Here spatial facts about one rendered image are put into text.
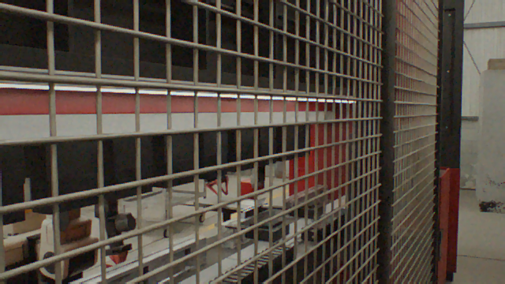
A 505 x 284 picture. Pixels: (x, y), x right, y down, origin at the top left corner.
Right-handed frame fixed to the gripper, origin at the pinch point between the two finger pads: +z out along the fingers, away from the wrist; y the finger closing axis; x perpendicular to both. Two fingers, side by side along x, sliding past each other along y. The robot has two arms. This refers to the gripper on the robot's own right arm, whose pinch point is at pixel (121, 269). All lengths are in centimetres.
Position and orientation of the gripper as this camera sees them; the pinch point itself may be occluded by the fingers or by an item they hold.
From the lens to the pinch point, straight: 190.0
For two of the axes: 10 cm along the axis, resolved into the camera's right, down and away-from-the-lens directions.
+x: 4.0, -0.5, 9.1
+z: 2.4, 9.7, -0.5
